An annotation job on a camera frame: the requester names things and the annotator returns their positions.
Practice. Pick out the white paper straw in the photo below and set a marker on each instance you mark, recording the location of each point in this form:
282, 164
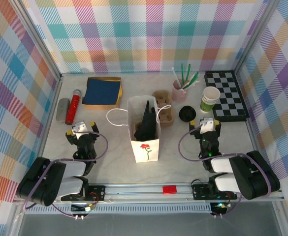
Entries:
189, 84

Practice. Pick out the white flower paper bag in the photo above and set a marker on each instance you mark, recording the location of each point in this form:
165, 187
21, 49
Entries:
146, 155

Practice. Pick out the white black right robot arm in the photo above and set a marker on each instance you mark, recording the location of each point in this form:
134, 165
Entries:
222, 164

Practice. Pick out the black cup lid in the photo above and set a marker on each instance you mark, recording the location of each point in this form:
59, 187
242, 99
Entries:
188, 113

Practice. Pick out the green paper cup stack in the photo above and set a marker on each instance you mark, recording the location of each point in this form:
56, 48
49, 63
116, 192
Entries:
206, 104

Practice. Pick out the grey oblong case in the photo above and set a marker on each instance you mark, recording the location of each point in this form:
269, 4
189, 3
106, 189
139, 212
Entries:
63, 109

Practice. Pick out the black grey chessboard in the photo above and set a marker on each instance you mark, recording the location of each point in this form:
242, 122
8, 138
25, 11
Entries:
230, 98

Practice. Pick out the red glitter tube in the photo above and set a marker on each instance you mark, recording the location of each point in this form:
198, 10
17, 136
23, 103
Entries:
73, 105

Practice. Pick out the pink straw holder cup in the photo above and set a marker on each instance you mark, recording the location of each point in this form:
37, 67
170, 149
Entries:
179, 96

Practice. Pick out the blue paper napkin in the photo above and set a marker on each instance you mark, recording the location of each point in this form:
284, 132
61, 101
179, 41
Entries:
100, 91

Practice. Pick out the yellow paper napkin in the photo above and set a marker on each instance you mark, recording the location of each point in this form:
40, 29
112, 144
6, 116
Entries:
120, 93

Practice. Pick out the white plastic straw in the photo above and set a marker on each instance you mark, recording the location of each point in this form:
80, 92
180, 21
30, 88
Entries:
174, 75

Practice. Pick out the red plastic block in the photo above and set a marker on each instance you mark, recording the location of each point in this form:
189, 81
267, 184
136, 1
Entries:
169, 189

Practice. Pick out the small electronics board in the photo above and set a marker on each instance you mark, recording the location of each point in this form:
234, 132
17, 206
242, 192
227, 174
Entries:
84, 208
220, 206

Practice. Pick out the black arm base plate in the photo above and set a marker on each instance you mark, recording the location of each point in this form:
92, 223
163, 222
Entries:
98, 193
200, 193

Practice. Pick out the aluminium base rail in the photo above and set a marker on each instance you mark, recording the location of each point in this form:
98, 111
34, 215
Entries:
138, 190

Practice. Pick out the aluminium frame post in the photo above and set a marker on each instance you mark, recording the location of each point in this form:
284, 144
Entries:
252, 37
39, 40

